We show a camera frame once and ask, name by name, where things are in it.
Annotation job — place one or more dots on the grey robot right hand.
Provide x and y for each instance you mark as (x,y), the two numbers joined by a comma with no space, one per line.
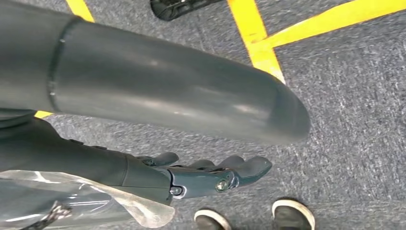
(142,82)

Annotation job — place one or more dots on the black robot right foot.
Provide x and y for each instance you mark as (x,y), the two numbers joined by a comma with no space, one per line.
(177,9)

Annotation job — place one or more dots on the clear plastic sheet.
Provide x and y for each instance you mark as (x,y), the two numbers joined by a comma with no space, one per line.
(139,209)

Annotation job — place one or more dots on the black shoe white sole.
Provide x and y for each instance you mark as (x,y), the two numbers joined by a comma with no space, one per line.
(209,222)
(291,217)

